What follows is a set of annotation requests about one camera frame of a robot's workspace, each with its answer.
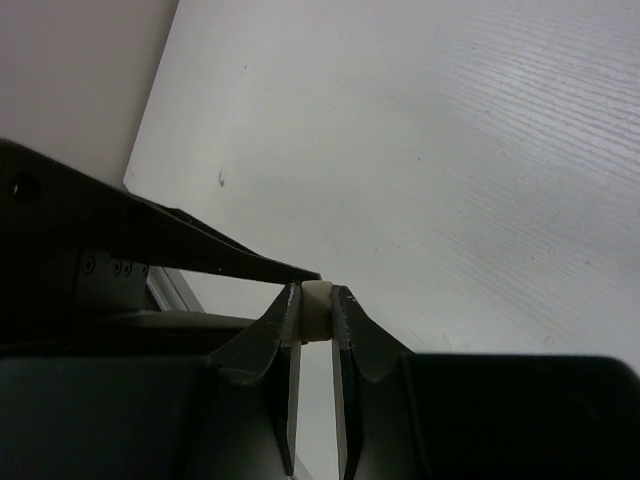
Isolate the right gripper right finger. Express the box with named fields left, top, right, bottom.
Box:
left=331, top=286, right=639, bottom=479

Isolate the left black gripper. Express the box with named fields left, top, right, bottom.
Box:
left=1, top=139, right=321, bottom=350

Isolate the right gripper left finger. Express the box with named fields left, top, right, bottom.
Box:
left=1, top=285, right=301, bottom=479

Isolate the grey eraser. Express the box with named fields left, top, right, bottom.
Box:
left=299, top=280, right=333, bottom=344

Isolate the aluminium front rail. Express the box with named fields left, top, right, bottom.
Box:
left=147, top=266, right=205, bottom=313

